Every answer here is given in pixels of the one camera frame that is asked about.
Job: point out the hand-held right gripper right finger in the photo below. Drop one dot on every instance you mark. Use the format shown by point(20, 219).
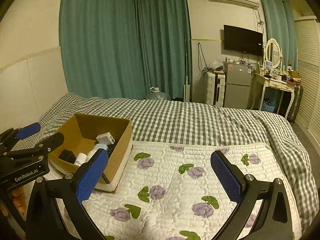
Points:
point(225, 177)

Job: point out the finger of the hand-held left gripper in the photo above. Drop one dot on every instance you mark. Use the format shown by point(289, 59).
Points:
point(51, 141)
point(27, 129)

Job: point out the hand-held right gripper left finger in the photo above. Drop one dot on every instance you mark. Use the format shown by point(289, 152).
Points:
point(91, 177)

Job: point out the small black box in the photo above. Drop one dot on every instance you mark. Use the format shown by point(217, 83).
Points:
point(67, 155)

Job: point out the white bottle with red cap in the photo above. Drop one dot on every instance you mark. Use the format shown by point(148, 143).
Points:
point(81, 158)

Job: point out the brown cardboard box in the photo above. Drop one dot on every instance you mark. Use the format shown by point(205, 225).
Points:
point(117, 155)

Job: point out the white charger adapter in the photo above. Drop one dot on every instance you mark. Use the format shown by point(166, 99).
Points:
point(106, 138)

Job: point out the person's left hand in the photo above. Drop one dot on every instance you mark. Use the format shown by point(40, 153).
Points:
point(18, 200)

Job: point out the floral quilted mat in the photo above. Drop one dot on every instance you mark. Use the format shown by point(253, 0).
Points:
point(175, 192)

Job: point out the blue laundry basket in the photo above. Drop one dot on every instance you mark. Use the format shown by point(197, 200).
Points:
point(267, 105)

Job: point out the white suitcase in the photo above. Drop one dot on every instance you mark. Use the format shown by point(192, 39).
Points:
point(213, 90)

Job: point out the white mop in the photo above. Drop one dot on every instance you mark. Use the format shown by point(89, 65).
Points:
point(187, 92)

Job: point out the silver fridge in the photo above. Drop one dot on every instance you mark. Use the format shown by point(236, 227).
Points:
point(237, 85)

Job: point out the dark suitcase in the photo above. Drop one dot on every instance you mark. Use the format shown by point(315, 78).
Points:
point(296, 102)

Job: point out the clear water jug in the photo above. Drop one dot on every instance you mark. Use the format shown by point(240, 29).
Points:
point(157, 95)

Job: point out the white dressing table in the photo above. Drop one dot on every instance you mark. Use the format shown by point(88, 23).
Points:
point(272, 82)

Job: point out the clear plastic bag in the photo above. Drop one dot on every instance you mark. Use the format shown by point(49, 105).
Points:
point(216, 65)

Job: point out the wide green curtain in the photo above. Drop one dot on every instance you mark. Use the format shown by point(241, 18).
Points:
point(112, 42)

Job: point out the white louvred wardrobe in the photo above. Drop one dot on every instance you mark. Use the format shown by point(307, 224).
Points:
point(308, 80)

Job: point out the oval white mirror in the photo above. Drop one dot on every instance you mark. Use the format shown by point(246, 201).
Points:
point(273, 52)

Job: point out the narrow green curtain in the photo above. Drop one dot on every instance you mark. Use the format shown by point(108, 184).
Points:
point(277, 25)

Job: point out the black wall television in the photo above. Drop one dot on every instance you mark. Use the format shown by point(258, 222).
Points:
point(242, 40)

